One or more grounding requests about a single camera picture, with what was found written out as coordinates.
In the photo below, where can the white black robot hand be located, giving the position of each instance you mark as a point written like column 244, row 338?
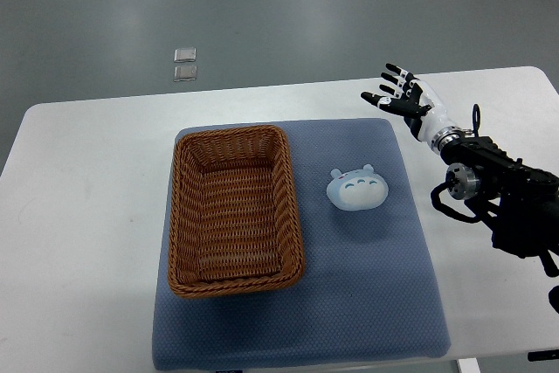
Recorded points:
column 408, row 96

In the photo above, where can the blue plush toy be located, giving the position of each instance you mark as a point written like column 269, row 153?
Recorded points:
column 357, row 190

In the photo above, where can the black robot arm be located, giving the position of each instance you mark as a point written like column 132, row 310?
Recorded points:
column 518, row 203

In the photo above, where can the brown wicker basket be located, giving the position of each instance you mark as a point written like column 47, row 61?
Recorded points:
column 234, row 225

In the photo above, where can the blue grey cloth mat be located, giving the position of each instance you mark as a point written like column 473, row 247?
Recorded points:
column 369, row 292

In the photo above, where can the upper metal floor plate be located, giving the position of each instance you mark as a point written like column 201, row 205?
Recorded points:
column 185, row 54

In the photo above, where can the white table leg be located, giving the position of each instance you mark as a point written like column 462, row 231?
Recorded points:
column 468, row 365

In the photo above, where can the black object under table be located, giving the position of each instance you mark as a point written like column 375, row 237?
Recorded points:
column 542, row 356

